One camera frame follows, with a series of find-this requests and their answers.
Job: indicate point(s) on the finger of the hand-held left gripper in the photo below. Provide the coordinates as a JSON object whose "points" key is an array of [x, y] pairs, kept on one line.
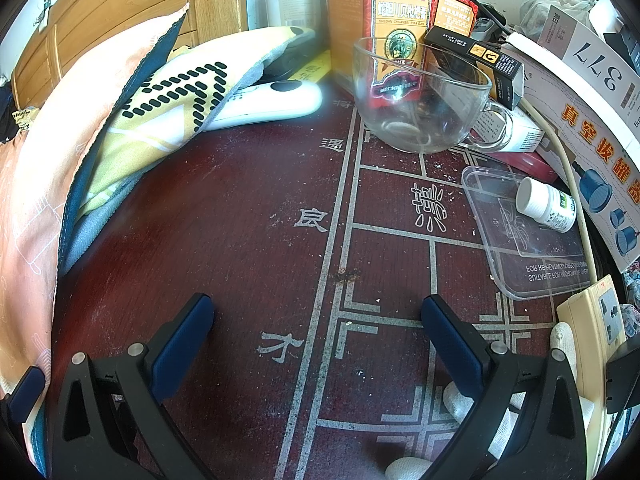
{"points": [[25, 392]]}

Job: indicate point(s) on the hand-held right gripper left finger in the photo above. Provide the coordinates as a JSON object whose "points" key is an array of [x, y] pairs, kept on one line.
{"points": [[182, 350]]}

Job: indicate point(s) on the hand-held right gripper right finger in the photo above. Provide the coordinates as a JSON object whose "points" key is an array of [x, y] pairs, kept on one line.
{"points": [[450, 350]]}

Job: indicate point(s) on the white knitted glove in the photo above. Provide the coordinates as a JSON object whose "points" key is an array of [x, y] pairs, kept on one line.
{"points": [[561, 335]]}

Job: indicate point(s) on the clear plastic lid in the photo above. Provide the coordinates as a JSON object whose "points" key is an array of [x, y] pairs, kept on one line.
{"points": [[525, 260]]}

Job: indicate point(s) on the beige power strip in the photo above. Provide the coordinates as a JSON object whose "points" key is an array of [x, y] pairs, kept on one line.
{"points": [[585, 320]]}

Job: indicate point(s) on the white pill bottle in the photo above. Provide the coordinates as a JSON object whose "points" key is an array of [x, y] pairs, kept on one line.
{"points": [[542, 202]]}

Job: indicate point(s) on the clear glass cup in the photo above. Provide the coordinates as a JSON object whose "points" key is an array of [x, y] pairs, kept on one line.
{"points": [[425, 125]]}

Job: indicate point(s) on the white flat medicine box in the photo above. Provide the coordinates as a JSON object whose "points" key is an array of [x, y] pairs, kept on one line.
{"points": [[525, 135]]}

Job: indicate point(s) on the orange printed bedsheet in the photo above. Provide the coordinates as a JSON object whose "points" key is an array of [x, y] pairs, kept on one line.
{"points": [[50, 160]]}

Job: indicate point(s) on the yellow patterned pillow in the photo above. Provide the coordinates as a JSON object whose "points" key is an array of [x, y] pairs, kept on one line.
{"points": [[165, 110]]}

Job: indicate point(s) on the white printed storage box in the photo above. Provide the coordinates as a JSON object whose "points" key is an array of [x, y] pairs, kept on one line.
{"points": [[585, 145]]}

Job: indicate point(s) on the white remote control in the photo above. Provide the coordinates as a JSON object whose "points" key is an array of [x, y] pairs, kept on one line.
{"points": [[270, 102]]}

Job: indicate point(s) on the black small carton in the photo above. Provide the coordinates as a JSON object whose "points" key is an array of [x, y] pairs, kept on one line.
{"points": [[495, 60]]}

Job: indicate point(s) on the yellow flat box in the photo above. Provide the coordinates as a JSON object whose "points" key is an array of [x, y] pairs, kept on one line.
{"points": [[315, 70]]}

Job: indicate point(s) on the white cardboard box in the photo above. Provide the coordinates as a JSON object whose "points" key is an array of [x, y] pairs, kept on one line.
{"points": [[595, 55]]}

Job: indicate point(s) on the black power plug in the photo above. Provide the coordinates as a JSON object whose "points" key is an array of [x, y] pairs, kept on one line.
{"points": [[487, 20]]}

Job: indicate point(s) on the small red medicine box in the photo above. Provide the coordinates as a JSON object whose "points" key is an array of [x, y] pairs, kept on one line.
{"points": [[455, 15]]}

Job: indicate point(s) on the tall red medicine box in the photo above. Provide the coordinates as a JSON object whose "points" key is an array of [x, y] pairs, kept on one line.
{"points": [[400, 15]]}

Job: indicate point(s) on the white plastic bag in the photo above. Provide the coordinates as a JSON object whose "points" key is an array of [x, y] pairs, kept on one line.
{"points": [[542, 5]]}

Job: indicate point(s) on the wooden headboard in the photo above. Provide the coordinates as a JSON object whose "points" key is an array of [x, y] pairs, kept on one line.
{"points": [[100, 0]]}

